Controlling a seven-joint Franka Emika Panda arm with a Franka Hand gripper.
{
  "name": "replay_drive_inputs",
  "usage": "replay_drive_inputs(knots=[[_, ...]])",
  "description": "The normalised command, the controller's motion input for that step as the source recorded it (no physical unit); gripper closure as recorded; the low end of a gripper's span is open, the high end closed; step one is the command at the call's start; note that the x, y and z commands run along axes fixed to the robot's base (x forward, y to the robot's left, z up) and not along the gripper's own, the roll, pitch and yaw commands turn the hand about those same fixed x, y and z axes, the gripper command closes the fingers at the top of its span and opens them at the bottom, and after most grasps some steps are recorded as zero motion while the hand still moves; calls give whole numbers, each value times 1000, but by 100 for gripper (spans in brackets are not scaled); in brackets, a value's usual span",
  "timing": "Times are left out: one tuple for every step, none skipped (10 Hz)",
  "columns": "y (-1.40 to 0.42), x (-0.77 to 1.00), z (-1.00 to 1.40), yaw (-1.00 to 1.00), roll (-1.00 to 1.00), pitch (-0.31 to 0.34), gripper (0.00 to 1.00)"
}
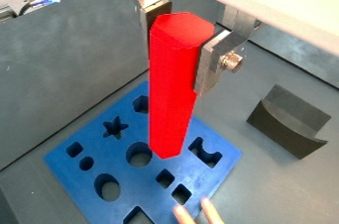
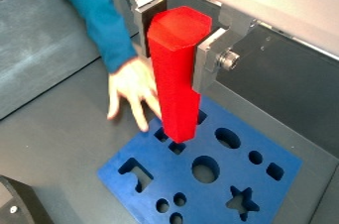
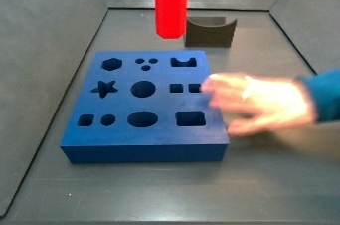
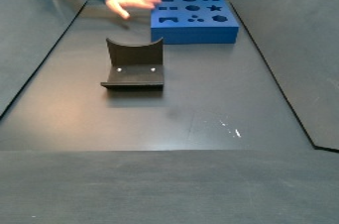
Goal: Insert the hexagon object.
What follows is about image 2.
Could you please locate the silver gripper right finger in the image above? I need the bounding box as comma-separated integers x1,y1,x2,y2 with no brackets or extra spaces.
193,4,257,93

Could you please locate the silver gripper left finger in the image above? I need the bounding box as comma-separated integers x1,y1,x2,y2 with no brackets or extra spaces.
119,0,169,58

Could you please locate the red hexagonal prism block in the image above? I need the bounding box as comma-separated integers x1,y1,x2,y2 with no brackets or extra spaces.
147,6,213,143

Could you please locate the teal sleeved forearm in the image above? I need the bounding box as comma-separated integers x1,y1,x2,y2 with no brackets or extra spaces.
70,0,137,73

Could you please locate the bare human hand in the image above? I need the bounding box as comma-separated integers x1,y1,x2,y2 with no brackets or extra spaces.
107,57,162,132

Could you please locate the blue shape sorter board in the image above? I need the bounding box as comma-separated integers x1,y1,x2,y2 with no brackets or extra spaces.
98,97,302,224

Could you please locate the black round base corner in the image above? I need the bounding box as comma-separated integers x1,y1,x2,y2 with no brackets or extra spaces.
0,174,55,224

